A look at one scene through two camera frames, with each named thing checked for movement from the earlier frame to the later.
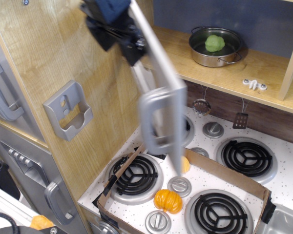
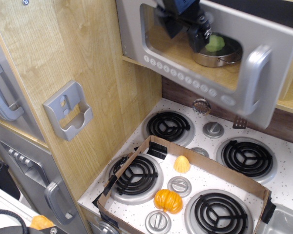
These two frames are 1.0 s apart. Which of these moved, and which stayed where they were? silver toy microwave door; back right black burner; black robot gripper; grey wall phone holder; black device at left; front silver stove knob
Moved: silver toy microwave door; black robot gripper
Stayed: black device at left; back right black burner; grey wall phone holder; front silver stove knob
